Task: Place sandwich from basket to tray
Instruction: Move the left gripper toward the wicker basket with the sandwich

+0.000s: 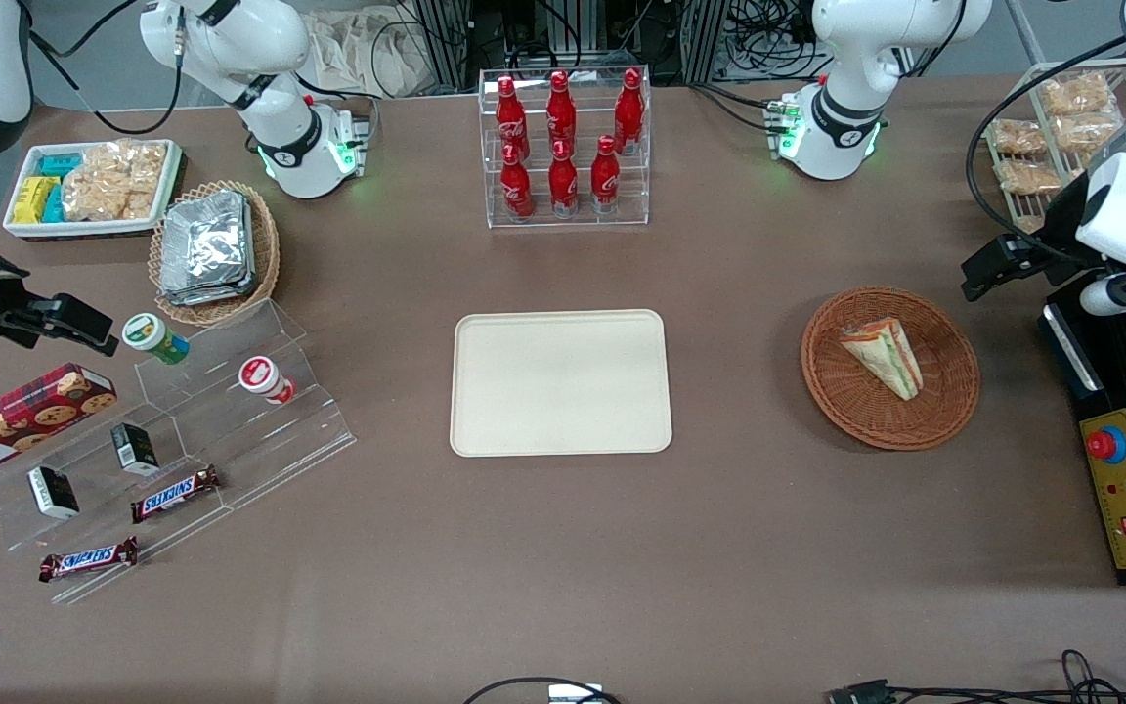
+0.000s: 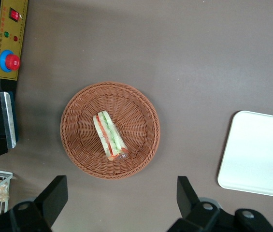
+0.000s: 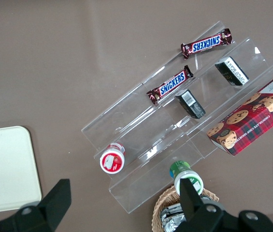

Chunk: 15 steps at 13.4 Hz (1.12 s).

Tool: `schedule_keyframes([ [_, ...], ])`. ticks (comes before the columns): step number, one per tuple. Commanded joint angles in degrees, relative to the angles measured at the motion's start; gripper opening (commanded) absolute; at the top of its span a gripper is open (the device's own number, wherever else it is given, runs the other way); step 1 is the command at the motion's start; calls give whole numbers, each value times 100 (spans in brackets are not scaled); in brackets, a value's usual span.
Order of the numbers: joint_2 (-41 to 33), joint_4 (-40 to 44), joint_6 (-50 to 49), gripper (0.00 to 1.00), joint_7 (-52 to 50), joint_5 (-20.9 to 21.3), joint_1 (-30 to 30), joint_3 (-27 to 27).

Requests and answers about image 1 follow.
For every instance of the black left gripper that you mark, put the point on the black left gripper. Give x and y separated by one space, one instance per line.
1059 232

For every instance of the triangle sandwich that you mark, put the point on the triangle sandwich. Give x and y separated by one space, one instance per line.
884 357

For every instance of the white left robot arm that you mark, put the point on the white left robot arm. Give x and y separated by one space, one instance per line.
856 59

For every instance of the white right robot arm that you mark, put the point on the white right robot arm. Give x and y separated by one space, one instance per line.
260 59

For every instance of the white rectangular snack tray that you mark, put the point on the white rectangular snack tray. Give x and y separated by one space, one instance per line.
21 227

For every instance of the round brown wicker basket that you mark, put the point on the round brown wicker basket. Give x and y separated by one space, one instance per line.
944 391

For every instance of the oval tan wicker basket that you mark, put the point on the oval tan wicker basket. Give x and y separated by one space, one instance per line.
265 254

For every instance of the beige plastic tray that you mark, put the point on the beige plastic tray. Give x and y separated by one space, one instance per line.
561 383

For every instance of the bagged fried snack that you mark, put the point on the bagged fried snack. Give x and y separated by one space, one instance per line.
1086 134
1076 95
1029 223
1027 176
1017 137

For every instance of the yellow snack packet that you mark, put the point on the yellow snack packet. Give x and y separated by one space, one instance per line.
30 198

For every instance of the teal snack packet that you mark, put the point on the teal snack packet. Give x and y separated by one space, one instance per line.
60 164
54 205

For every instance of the red tartan cookie box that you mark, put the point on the red tartan cookie box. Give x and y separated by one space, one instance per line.
25 420

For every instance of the clear bag of rice crackers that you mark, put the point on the clear bag of rice crackers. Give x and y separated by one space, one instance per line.
113 181

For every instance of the green lidded snack cup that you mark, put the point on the green lidded snack cup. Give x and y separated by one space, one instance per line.
154 337

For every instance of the red emergency stop button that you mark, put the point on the red emergency stop button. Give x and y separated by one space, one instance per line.
1105 445

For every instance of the small black box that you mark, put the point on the small black box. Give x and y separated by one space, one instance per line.
136 450
53 492

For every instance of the silver foil packet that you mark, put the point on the silver foil packet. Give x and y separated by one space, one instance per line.
203 240
206 296

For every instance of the grey metal pole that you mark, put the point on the grey metal pole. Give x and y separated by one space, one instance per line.
1025 29

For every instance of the black yellow control box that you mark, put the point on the black yellow control box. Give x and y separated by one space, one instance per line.
1125 508

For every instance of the brown Snickers bar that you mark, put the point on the brown Snickers bar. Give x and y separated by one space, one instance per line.
89 559
175 494

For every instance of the clear acrylic stepped display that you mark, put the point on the clear acrylic stepped display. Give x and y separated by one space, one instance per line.
231 430

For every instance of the red lidded snack cup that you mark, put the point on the red lidded snack cup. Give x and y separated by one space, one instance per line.
265 379

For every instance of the red cola bottle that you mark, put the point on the red cola bottle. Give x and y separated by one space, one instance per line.
604 181
563 186
510 117
516 191
628 112
561 112

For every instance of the clear acrylic bottle rack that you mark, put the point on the clear acrylic bottle rack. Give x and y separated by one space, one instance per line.
568 220

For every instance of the beige cloth bag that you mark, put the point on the beige cloth bag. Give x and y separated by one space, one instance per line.
368 54

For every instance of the small white device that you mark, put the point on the small white device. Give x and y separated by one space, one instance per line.
575 694

